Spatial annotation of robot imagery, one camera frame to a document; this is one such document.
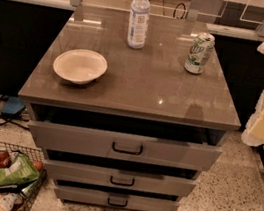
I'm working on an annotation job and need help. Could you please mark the green white 7up can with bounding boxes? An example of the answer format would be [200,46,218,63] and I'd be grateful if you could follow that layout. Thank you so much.
[184,32,215,74]

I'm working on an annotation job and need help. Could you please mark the white paper bowl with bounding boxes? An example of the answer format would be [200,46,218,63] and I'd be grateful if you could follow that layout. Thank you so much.
[53,49,108,85]

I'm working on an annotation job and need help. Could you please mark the red soda can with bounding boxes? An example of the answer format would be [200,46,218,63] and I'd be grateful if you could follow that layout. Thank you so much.
[0,148,11,169]

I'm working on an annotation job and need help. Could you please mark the middle grey drawer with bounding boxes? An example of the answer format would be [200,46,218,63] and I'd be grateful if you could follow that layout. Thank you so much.
[44,160,196,197]

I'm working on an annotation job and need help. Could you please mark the grey drawer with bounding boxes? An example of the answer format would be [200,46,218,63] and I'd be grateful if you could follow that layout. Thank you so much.
[29,120,222,171]
[53,186,179,211]
[44,160,196,197]

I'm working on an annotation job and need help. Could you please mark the clear plastic water bottle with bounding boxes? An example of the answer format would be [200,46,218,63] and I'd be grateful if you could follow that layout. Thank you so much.
[127,0,151,49]

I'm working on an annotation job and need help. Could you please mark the grey drawer cabinet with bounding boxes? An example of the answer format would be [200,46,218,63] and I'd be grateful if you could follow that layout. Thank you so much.
[19,6,240,203]

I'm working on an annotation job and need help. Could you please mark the bottom grey drawer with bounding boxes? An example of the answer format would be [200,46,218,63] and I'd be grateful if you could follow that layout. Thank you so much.
[53,186,179,211]

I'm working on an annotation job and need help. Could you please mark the top grey drawer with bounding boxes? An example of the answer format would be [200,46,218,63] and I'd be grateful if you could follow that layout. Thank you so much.
[29,120,222,171]

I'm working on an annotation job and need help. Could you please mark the small red fruit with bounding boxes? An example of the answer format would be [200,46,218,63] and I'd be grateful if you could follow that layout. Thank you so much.
[33,161,44,172]

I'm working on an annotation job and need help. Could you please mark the green chip bag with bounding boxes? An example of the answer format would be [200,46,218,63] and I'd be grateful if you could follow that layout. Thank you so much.
[0,153,40,186]

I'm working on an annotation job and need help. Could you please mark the blue foot pedal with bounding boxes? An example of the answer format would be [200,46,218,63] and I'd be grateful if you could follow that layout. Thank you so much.
[1,96,25,116]

